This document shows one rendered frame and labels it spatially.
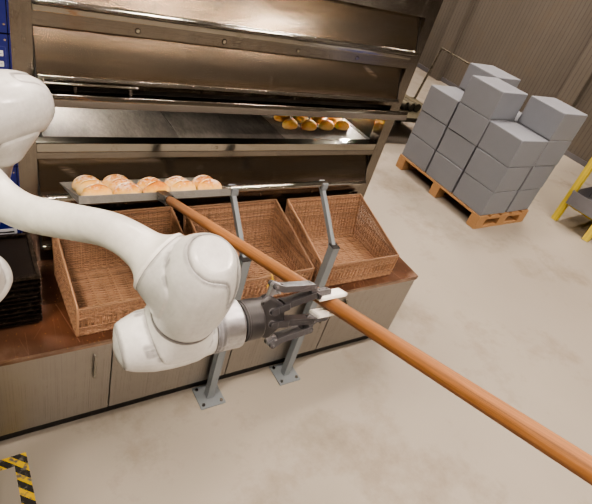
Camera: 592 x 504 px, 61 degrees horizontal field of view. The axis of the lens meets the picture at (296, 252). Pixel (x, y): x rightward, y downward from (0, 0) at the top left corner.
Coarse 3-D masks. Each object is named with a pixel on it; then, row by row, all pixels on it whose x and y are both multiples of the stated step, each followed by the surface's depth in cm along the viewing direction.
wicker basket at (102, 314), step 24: (144, 216) 238; (168, 216) 246; (96, 264) 234; (120, 264) 241; (72, 288) 198; (96, 288) 224; (120, 288) 229; (72, 312) 202; (96, 312) 199; (120, 312) 206
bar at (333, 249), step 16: (320, 192) 240; (240, 224) 213; (240, 256) 211; (336, 256) 240; (320, 272) 246; (240, 288) 219; (304, 336) 272; (224, 352) 244; (288, 352) 281; (272, 368) 291; (288, 368) 286; (208, 384) 258; (208, 400) 262; (224, 400) 265
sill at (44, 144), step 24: (48, 144) 198; (72, 144) 203; (96, 144) 208; (120, 144) 214; (144, 144) 219; (168, 144) 225; (192, 144) 231; (216, 144) 238; (240, 144) 245; (264, 144) 252; (288, 144) 260; (312, 144) 269; (336, 144) 278; (360, 144) 287
